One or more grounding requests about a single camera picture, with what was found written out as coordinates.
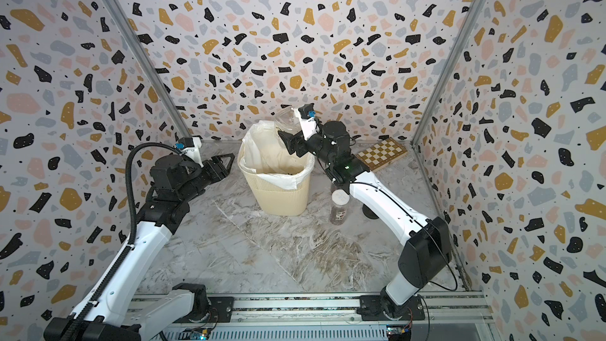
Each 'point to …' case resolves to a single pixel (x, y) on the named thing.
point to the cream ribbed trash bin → (270, 199)
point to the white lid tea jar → (340, 200)
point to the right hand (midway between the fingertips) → (290, 126)
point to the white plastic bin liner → (265, 152)
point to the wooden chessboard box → (383, 153)
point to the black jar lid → (368, 212)
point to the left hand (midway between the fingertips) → (230, 157)
